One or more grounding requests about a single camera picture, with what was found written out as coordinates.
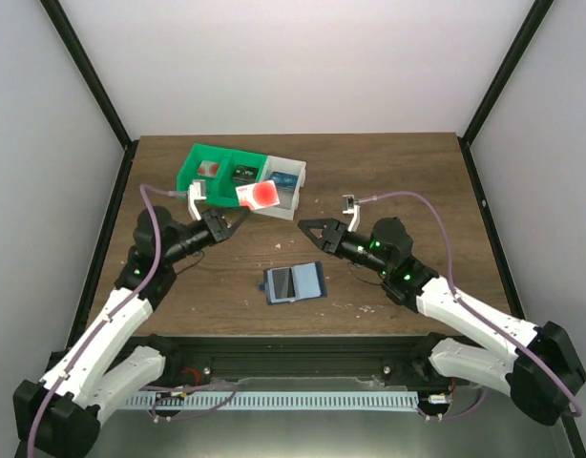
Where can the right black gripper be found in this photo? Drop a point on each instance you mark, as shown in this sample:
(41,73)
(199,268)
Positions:
(333,235)

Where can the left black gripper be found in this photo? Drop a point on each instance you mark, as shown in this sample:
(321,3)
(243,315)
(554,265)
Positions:
(218,224)

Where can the red white credit card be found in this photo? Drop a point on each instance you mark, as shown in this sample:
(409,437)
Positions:
(257,196)

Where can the green bin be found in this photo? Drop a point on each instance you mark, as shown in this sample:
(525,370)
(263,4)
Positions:
(222,190)
(188,171)

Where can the blue card holder wallet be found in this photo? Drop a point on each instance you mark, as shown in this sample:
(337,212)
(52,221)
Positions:
(309,283)

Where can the white translucent bin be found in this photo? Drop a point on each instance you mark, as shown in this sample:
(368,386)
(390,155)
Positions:
(289,201)

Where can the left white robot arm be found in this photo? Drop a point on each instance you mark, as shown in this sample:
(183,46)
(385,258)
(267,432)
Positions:
(63,413)

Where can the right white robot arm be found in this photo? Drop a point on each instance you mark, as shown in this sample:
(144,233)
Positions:
(537,366)

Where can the black card stack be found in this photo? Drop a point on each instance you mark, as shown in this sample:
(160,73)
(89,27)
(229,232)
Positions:
(244,174)

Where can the red white card stack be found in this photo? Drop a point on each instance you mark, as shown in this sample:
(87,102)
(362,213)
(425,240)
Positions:
(208,169)

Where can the blue card stack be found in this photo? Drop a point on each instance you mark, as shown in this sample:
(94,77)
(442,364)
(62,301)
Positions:
(284,181)

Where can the grey credit card in sleeve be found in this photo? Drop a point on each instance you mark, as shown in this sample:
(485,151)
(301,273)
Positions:
(283,283)

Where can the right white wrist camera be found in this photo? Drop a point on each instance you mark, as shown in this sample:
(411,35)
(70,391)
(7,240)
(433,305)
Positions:
(352,209)

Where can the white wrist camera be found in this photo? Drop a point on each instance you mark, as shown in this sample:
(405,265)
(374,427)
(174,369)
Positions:
(196,192)
(352,209)

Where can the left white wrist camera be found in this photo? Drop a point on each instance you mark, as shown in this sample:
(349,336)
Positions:
(196,192)

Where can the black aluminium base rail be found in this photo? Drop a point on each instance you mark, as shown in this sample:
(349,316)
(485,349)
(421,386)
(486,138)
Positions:
(397,360)

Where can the light blue slotted cable duct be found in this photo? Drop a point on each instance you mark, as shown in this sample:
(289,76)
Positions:
(389,401)

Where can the left black frame post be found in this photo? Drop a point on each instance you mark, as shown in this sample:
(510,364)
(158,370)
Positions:
(63,26)

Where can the black frame post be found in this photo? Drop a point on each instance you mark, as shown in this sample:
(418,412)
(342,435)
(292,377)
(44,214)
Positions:
(63,26)
(522,40)

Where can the right black frame post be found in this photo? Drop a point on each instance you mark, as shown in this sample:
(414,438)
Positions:
(522,40)

